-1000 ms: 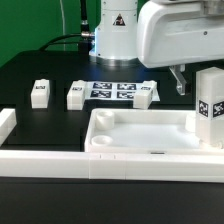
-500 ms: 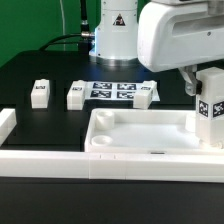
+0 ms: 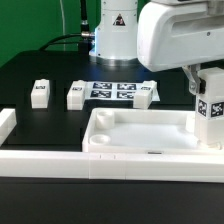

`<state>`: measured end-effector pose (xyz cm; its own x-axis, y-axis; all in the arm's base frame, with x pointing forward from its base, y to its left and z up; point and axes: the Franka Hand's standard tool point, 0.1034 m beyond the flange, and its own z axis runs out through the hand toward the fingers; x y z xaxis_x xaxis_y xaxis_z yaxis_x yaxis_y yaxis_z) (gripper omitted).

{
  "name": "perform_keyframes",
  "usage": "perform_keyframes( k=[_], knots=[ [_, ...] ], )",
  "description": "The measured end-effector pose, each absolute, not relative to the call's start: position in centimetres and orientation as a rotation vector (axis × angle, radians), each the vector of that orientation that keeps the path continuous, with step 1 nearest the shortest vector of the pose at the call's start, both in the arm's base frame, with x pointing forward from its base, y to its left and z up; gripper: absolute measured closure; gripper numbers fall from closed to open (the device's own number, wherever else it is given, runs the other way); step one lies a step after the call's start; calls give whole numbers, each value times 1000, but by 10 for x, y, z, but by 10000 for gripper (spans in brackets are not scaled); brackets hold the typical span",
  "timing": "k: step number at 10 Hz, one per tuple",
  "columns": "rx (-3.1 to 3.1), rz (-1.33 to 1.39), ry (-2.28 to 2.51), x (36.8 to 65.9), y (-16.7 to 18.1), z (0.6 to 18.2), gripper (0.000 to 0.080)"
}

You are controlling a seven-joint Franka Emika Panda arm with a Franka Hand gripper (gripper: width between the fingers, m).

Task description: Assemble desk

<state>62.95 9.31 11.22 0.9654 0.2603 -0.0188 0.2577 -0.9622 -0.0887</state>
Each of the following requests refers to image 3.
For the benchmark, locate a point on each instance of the white U-shaped boundary fence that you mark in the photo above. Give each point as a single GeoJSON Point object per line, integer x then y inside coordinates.
{"type": "Point", "coordinates": [124, 166]}

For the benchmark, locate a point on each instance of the fiducial marker sheet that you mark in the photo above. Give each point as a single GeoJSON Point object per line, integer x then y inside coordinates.
{"type": "Point", "coordinates": [122, 91]}

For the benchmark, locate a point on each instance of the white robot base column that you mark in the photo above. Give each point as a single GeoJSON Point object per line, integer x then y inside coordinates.
{"type": "Point", "coordinates": [116, 34]}

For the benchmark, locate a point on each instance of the white desk top tray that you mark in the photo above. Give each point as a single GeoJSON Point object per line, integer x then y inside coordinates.
{"type": "Point", "coordinates": [136, 131]}

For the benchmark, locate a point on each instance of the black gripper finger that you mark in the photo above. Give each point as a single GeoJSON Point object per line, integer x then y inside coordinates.
{"type": "Point", "coordinates": [196, 84]}

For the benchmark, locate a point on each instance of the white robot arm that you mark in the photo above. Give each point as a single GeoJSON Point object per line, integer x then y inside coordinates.
{"type": "Point", "coordinates": [181, 33]}

